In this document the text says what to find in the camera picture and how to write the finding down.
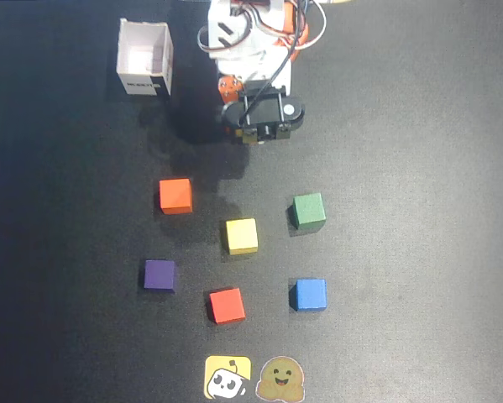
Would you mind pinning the yellow cube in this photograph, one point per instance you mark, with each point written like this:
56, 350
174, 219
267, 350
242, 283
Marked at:
241, 235

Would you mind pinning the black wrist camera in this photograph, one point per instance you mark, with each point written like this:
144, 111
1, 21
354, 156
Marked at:
268, 111

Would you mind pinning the yellow robot sticker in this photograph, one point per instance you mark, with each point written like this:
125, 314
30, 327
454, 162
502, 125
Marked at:
228, 377

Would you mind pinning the orange cube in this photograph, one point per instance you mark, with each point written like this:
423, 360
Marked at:
174, 195

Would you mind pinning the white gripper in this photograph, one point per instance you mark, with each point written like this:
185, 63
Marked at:
229, 89

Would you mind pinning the black table mat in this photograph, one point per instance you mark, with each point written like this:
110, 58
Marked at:
402, 210

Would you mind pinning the purple cube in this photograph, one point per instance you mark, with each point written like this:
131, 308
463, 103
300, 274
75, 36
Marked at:
159, 273

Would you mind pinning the red cube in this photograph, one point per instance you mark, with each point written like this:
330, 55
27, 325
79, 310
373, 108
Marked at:
226, 305

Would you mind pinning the hugging face sticker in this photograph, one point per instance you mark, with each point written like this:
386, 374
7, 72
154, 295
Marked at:
281, 378

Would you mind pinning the blue cube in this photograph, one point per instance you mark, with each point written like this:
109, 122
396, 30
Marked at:
310, 294

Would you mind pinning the white paper box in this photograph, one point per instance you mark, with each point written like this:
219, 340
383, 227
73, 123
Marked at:
144, 59

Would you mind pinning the green cube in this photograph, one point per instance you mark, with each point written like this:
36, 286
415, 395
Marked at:
309, 210

